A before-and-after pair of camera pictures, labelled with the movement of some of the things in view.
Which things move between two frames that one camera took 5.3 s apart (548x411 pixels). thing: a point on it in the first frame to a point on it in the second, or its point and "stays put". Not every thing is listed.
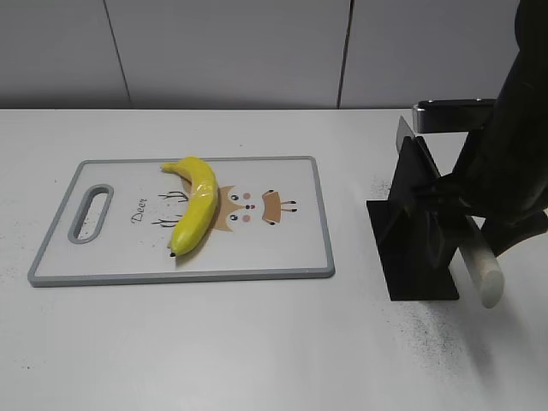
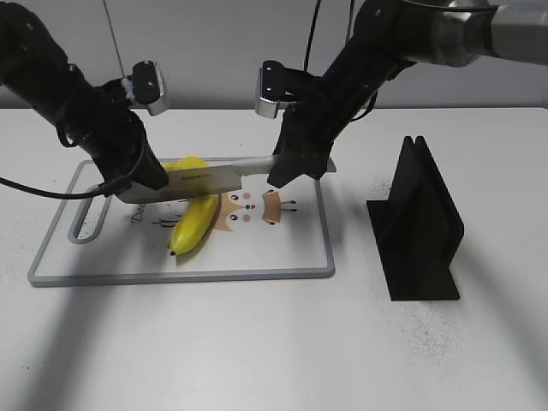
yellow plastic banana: (195, 221) stays put
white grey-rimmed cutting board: (120, 217) stays put
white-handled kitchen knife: (477, 253) to (211, 179)
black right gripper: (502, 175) to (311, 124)
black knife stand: (413, 261) stays put
